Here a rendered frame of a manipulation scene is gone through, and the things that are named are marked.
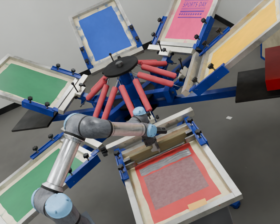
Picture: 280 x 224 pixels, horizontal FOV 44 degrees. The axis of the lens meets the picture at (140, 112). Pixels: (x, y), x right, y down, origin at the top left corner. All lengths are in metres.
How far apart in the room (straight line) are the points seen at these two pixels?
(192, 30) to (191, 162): 1.49
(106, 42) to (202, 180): 2.10
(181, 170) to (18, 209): 1.19
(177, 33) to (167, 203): 1.87
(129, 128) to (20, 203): 1.15
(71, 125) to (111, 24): 2.22
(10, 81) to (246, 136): 2.41
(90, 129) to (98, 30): 2.26
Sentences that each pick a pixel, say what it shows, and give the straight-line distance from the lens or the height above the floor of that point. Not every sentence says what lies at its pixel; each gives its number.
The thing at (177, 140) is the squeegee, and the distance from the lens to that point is 2.34.
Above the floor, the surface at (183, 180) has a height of 0.96.
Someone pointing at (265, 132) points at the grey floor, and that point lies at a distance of 3.79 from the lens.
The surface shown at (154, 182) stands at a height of 0.96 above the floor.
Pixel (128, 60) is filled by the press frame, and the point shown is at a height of 1.32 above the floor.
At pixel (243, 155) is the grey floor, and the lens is 3.58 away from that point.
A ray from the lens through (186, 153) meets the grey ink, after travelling 2.32.
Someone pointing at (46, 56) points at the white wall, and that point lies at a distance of 6.32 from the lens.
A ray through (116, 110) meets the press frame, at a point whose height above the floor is 1.02.
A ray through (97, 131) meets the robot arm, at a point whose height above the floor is 1.56.
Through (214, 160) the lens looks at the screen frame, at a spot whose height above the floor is 0.99.
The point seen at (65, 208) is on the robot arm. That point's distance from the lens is 1.69.
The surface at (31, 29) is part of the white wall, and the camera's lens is 6.19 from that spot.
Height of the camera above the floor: 2.47
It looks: 31 degrees down
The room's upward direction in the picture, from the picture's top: 24 degrees counter-clockwise
